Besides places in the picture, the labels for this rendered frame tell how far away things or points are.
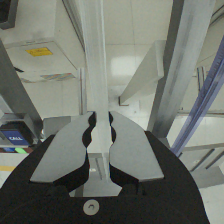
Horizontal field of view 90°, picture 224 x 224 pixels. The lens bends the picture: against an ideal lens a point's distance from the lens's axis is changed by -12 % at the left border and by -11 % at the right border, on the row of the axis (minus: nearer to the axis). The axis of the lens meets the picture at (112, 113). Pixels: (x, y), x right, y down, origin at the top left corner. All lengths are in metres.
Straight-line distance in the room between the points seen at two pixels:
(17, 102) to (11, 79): 0.04
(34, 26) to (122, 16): 0.89
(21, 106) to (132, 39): 1.03
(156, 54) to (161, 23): 1.13
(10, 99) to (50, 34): 0.29
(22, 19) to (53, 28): 0.13
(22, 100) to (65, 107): 0.79
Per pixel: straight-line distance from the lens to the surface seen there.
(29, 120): 0.26
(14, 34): 0.57
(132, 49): 1.14
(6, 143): 0.37
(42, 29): 0.52
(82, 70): 0.73
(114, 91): 1.00
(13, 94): 0.28
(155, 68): 0.21
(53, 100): 1.11
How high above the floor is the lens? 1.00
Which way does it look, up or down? 89 degrees down
